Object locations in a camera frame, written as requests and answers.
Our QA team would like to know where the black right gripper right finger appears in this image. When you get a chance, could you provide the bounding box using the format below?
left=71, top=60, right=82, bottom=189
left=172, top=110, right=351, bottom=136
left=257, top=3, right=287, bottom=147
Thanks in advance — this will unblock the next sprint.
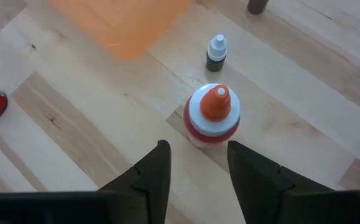
left=227, top=140, right=339, bottom=224

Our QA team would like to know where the black-capped food coloring bottle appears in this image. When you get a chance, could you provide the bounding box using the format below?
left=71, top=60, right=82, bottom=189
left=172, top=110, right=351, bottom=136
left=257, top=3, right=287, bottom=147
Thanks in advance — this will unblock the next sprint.
left=247, top=0, right=270, bottom=16

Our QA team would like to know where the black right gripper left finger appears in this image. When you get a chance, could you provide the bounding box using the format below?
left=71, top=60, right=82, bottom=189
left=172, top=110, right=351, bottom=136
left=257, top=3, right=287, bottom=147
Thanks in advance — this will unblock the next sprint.
left=98, top=139, right=172, bottom=224

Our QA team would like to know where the orange-capped food coloring bottle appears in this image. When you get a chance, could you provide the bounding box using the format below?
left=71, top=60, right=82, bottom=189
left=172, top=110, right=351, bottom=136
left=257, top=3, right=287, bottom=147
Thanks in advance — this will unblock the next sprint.
left=183, top=82, right=241, bottom=149

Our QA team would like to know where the translucent orange plastic tray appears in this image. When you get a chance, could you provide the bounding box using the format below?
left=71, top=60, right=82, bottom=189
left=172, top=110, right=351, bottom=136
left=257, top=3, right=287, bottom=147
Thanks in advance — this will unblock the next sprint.
left=51, top=0, right=193, bottom=61

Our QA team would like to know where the white cap right of mat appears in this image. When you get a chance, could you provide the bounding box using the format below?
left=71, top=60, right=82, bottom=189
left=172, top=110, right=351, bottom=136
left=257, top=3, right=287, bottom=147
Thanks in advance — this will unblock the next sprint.
left=205, top=34, right=228, bottom=73

